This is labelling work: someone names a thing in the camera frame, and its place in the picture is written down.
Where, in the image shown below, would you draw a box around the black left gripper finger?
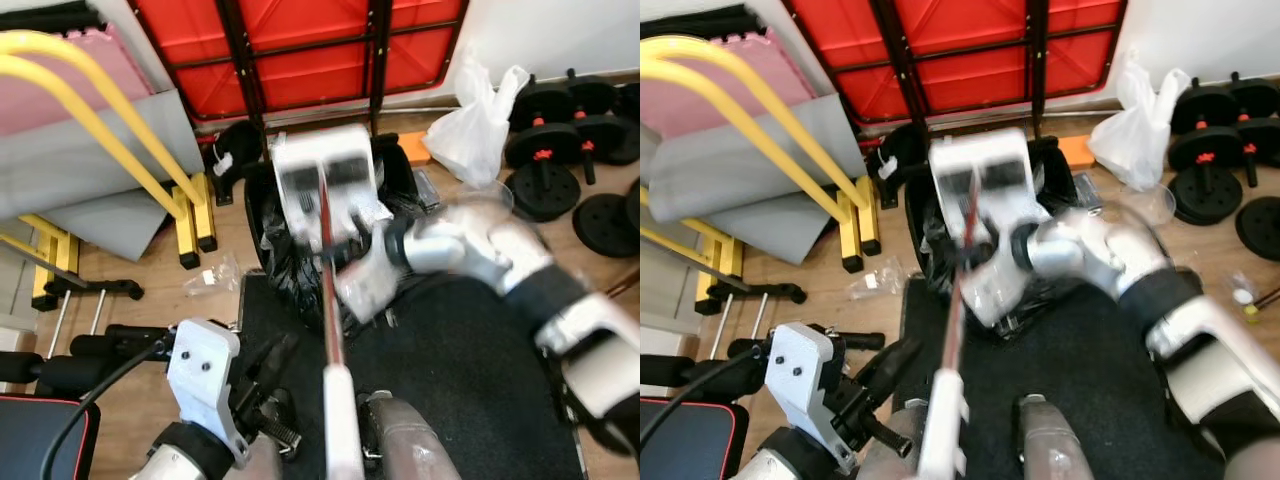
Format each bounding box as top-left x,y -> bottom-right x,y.
870,336 -> 925,391
256,333 -> 301,387

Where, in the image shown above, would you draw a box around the black floor mat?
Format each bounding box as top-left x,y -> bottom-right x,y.
900,275 -> 1226,480
238,268 -> 591,480

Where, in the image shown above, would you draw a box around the grey left robot leg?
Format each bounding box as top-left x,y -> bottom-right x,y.
858,398 -> 949,480
245,432 -> 331,480

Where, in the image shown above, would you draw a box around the clear plastic wrapper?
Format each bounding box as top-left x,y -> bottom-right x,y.
845,262 -> 906,303
182,258 -> 243,301

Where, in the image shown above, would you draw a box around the small black red-trimmed bench pad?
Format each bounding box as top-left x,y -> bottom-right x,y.
0,393 -> 101,480
640,398 -> 751,480

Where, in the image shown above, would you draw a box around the black bag with white tag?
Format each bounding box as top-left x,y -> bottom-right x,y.
205,120 -> 268,208
868,122 -> 926,211

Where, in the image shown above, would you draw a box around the grey folded mat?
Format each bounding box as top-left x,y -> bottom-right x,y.
640,95 -> 869,266
0,90 -> 208,263

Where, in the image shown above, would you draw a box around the silver clothes rack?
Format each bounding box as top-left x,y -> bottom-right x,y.
640,225 -> 721,281
0,225 -> 63,276

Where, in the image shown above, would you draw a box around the orange object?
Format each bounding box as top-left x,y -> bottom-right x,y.
1055,135 -> 1098,171
393,130 -> 438,168

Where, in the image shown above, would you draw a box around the clear plastic cup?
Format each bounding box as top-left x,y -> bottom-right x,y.
452,180 -> 518,219
1115,183 -> 1179,226

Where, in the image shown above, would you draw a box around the black weight plate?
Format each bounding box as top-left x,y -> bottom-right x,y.
1170,165 -> 1248,228
508,160 -> 583,224
572,192 -> 641,260
1235,195 -> 1280,263

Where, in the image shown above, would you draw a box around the pink foam mat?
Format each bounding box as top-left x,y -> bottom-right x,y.
640,30 -> 801,141
0,25 -> 153,138

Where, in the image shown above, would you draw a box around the black dumbbell red collars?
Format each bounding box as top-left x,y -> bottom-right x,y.
503,80 -> 583,171
1168,83 -> 1251,173
565,70 -> 633,188
1230,72 -> 1280,191

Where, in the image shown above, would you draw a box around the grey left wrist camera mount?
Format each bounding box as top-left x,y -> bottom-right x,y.
770,322 -> 859,473
165,319 -> 253,469

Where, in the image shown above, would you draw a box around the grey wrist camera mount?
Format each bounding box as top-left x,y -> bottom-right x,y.
770,322 -> 859,473
333,235 -> 403,325
965,245 -> 1041,331
165,319 -> 253,469

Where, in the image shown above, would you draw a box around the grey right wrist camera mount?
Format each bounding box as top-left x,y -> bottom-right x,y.
965,245 -> 1041,331
333,235 -> 403,325

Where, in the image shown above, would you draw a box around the black bench frame with rollers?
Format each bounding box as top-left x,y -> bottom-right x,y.
640,280 -> 886,401
0,275 -> 181,398

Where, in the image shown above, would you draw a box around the red folding table dark frame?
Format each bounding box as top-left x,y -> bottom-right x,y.
125,0 -> 473,123
780,0 -> 1129,126

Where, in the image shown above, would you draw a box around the yellow tubular exercise frame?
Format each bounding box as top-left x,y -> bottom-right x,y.
640,35 -> 863,316
0,30 -> 218,313

